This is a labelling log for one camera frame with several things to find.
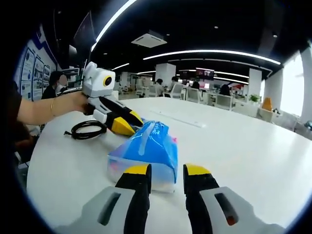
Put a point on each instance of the white office chair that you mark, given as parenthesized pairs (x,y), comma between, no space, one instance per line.
(224,102)
(194,95)

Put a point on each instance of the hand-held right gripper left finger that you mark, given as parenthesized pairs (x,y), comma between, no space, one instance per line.
(136,195)

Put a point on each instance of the large black hanging screen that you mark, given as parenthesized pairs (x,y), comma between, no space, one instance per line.
(85,34)

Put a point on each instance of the person's left hand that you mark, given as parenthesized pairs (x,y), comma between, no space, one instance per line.
(79,102)

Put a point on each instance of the potted green plant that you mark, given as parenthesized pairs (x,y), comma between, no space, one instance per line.
(254,98)

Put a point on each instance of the straight ceiling light strip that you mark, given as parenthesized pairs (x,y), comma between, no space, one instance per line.
(112,20)

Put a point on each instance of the ceiling air conditioner vent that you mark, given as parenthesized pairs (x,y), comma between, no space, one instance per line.
(149,39)

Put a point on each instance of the curved ceiling light strip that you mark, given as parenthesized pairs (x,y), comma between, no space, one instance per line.
(212,51)

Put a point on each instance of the wall television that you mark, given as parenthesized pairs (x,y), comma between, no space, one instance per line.
(205,73)

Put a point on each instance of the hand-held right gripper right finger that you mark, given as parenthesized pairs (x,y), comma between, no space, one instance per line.
(197,195)

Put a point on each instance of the wall poster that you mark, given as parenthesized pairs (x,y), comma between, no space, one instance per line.
(36,75)

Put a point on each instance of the dark desktop monitor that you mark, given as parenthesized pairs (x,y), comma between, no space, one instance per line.
(72,53)

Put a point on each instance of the yellow bag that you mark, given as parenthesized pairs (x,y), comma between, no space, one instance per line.
(267,104)

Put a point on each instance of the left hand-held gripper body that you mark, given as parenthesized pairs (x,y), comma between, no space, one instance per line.
(96,83)

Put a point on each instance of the blue tissue pack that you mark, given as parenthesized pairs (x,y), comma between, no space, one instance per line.
(151,146)

